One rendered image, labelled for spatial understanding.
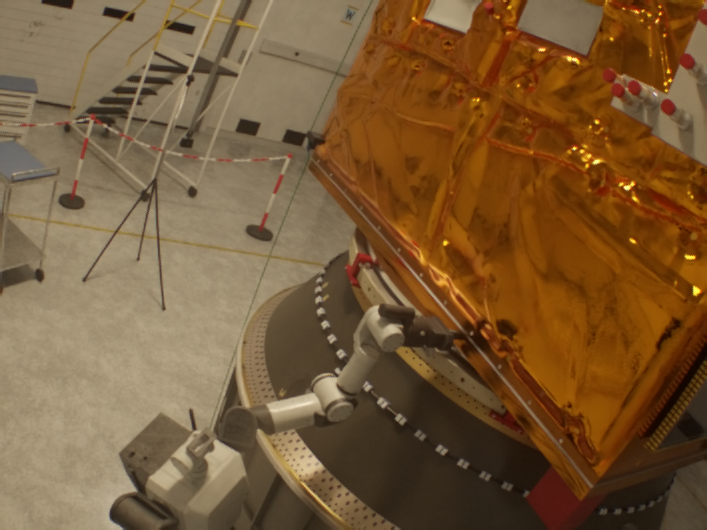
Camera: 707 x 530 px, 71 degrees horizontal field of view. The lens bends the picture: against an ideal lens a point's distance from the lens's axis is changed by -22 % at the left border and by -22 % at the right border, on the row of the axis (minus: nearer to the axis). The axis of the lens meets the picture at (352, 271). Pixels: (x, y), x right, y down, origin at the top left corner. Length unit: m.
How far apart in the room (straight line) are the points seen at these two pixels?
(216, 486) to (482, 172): 1.13
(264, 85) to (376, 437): 8.08
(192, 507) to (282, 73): 8.53
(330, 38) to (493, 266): 8.27
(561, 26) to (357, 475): 1.47
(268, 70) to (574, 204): 8.26
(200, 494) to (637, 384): 1.06
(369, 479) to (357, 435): 0.15
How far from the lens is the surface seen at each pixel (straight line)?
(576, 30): 1.69
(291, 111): 9.82
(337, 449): 1.90
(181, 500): 1.50
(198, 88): 9.19
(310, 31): 9.55
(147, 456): 1.59
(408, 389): 1.84
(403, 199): 2.00
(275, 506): 2.12
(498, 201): 1.68
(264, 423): 1.65
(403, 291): 1.94
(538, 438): 1.53
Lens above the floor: 2.47
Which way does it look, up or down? 22 degrees down
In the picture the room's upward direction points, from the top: 24 degrees clockwise
